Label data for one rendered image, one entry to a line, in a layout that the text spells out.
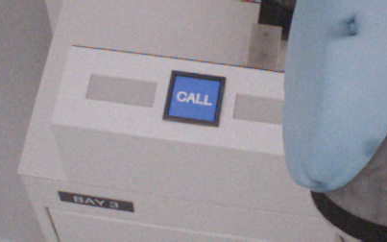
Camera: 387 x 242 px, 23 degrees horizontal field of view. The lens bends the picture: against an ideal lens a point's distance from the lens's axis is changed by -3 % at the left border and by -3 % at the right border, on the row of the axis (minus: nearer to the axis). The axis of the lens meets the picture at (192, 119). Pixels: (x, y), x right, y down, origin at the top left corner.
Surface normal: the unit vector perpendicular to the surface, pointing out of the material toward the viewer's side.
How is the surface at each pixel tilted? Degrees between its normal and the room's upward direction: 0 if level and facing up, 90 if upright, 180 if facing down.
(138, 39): 0
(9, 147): 0
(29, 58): 0
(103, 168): 90
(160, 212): 90
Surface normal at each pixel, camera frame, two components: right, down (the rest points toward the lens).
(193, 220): -0.15, 0.87
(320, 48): -1.00, -0.07
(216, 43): -0.01, -0.47
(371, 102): 0.00, 0.33
